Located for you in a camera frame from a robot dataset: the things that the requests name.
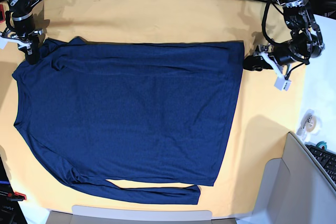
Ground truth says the clear tape dispenser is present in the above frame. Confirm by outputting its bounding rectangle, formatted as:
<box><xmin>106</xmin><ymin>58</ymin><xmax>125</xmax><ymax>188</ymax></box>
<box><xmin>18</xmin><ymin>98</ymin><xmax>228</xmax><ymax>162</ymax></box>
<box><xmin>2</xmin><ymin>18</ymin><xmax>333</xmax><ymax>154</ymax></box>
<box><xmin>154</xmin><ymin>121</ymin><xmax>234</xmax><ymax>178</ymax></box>
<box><xmin>296</xmin><ymin>109</ymin><xmax>322</xmax><ymax>142</ymax></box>

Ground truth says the green tape roll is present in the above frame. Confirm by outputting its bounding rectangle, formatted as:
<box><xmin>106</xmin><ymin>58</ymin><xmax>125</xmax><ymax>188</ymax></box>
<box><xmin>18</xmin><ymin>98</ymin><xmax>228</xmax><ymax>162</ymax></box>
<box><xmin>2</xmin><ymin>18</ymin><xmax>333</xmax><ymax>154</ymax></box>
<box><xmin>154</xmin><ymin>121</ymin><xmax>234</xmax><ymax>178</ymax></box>
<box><xmin>316</xmin><ymin>141</ymin><xmax>327</xmax><ymax>150</ymax></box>

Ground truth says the red clamp bottom left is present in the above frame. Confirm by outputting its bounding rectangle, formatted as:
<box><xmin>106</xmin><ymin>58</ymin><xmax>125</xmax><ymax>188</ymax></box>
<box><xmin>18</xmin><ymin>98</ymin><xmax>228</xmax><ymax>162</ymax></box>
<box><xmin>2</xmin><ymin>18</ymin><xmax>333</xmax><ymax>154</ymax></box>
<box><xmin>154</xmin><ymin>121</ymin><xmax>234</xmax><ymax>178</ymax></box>
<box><xmin>6</xmin><ymin>192</ymin><xmax>27</xmax><ymax>201</ymax></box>

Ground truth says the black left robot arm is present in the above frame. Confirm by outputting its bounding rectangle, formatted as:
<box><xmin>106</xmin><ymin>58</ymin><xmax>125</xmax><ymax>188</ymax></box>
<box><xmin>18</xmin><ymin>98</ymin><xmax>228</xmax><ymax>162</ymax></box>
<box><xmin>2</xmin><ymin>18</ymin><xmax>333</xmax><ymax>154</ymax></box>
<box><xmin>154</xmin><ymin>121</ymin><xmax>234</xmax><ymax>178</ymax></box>
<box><xmin>243</xmin><ymin>0</ymin><xmax>325</xmax><ymax>80</ymax></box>

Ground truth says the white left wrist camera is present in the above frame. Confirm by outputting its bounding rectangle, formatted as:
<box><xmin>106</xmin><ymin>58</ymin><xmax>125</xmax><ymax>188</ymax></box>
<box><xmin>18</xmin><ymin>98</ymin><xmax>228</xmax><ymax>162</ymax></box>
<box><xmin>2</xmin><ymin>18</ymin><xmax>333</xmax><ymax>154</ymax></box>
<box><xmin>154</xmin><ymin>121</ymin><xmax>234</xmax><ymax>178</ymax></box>
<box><xmin>274</xmin><ymin>77</ymin><xmax>291</xmax><ymax>91</ymax></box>

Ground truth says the grey cardboard box bottom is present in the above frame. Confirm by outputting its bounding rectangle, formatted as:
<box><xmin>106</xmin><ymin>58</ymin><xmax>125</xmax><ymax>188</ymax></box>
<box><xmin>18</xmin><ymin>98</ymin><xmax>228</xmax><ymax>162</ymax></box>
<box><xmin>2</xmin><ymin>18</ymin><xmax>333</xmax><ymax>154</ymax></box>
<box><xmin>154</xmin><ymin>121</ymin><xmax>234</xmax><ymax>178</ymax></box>
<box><xmin>46</xmin><ymin>205</ymin><xmax>237</xmax><ymax>223</ymax></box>

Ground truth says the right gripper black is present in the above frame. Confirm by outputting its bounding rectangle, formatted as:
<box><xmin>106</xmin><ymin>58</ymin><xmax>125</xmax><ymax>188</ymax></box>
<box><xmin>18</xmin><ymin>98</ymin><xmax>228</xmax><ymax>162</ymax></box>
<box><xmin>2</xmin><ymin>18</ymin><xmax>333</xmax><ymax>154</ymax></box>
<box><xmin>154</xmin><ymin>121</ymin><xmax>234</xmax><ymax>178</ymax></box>
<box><xmin>5</xmin><ymin>28</ymin><xmax>44</xmax><ymax>65</ymax></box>

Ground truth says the red clamp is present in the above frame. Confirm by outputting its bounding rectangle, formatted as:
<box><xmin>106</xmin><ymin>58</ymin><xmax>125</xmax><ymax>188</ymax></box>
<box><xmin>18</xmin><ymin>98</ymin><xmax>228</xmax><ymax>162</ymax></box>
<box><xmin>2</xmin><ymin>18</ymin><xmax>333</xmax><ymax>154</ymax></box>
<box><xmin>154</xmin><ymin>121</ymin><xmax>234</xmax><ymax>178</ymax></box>
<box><xmin>0</xmin><ymin>4</ymin><xmax>5</xmax><ymax>23</ymax></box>
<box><xmin>6</xmin><ymin>192</ymin><xmax>27</xmax><ymax>201</ymax></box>

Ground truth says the red clamp top left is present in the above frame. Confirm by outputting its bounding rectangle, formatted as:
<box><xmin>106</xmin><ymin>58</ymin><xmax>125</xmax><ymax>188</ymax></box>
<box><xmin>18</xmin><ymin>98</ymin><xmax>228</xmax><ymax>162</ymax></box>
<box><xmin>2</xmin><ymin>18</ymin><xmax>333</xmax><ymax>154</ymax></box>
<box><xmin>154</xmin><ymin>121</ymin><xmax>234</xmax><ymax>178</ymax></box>
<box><xmin>0</xmin><ymin>4</ymin><xmax>5</xmax><ymax>23</ymax></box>

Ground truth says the yellow table cloth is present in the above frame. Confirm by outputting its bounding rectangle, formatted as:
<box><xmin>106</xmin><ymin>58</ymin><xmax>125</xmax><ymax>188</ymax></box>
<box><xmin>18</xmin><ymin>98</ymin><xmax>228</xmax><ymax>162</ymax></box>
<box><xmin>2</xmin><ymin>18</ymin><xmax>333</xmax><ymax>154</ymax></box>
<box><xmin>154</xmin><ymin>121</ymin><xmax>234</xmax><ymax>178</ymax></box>
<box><xmin>1</xmin><ymin>0</ymin><xmax>306</xmax><ymax>223</ymax></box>

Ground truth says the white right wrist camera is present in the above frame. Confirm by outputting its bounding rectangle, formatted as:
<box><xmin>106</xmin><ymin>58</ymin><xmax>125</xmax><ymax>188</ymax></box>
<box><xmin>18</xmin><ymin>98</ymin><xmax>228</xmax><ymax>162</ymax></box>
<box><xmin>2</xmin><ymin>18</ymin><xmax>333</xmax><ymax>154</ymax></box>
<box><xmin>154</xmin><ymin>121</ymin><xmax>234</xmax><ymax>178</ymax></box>
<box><xmin>0</xmin><ymin>36</ymin><xmax>7</xmax><ymax>50</ymax></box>

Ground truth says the black keyboard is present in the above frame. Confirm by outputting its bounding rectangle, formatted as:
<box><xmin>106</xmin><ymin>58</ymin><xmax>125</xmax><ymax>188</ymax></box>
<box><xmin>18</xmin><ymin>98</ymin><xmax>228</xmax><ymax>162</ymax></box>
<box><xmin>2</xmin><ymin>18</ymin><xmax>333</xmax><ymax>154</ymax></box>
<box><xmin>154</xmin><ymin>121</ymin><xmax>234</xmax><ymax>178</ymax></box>
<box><xmin>306</xmin><ymin>144</ymin><xmax>336</xmax><ymax>183</ymax></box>

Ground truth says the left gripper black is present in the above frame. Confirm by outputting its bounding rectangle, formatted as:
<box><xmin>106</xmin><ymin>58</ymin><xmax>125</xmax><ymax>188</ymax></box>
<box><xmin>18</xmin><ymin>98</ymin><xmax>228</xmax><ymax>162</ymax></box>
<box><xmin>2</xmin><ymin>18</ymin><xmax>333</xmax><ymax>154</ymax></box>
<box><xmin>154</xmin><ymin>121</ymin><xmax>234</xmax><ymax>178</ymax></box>
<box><xmin>243</xmin><ymin>44</ymin><xmax>302</xmax><ymax>77</ymax></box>

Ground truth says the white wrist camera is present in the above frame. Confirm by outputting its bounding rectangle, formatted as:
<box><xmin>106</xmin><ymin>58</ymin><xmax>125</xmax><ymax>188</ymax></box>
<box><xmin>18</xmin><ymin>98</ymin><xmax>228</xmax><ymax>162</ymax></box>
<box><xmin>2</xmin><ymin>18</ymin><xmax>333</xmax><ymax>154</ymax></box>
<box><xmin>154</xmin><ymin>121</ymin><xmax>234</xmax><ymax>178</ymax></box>
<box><xmin>274</xmin><ymin>77</ymin><xmax>291</xmax><ymax>91</ymax></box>
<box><xmin>0</xmin><ymin>36</ymin><xmax>7</xmax><ymax>50</ymax></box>

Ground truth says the grey cardboard box right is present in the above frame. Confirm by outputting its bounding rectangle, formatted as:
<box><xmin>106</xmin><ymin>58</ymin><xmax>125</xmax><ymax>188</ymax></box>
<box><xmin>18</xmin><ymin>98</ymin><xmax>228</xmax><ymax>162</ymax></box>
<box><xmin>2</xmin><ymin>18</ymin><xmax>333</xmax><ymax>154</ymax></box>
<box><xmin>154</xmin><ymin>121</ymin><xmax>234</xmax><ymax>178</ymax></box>
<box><xmin>250</xmin><ymin>133</ymin><xmax>335</xmax><ymax>223</ymax></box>

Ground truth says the navy blue long-sleeve shirt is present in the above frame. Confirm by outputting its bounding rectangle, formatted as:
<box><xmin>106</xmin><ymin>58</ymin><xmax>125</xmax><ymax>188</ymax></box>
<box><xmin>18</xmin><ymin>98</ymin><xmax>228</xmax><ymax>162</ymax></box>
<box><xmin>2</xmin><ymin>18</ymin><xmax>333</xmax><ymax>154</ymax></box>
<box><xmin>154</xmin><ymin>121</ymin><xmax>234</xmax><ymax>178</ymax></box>
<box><xmin>13</xmin><ymin>38</ymin><xmax>245</xmax><ymax>205</ymax></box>

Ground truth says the grey cardboard box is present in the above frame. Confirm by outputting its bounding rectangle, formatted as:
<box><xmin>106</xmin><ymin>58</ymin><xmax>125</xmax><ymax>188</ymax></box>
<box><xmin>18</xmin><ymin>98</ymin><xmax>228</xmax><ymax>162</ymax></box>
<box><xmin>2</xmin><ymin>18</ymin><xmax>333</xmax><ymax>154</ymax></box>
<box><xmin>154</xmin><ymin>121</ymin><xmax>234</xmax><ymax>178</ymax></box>
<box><xmin>46</xmin><ymin>205</ymin><xmax>237</xmax><ymax>223</ymax></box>
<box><xmin>250</xmin><ymin>133</ymin><xmax>335</xmax><ymax>223</ymax></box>

